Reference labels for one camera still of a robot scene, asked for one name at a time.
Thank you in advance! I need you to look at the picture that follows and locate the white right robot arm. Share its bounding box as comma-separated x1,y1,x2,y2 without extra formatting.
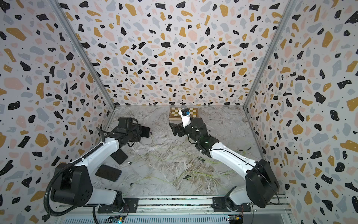
169,117,279,211

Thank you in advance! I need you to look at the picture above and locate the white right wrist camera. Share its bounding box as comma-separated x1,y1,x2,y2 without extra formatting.
180,108,191,128

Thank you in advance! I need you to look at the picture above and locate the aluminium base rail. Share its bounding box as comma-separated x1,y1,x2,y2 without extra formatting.
56,195,295,224

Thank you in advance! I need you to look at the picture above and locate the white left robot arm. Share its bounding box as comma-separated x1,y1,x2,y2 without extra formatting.
43,117,151,217

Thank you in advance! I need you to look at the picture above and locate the wooden chessboard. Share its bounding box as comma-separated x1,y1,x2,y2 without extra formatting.
168,107,200,121

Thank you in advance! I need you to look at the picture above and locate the black smartphone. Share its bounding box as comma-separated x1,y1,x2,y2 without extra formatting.
111,149,128,165
95,165,122,182
140,126,151,138

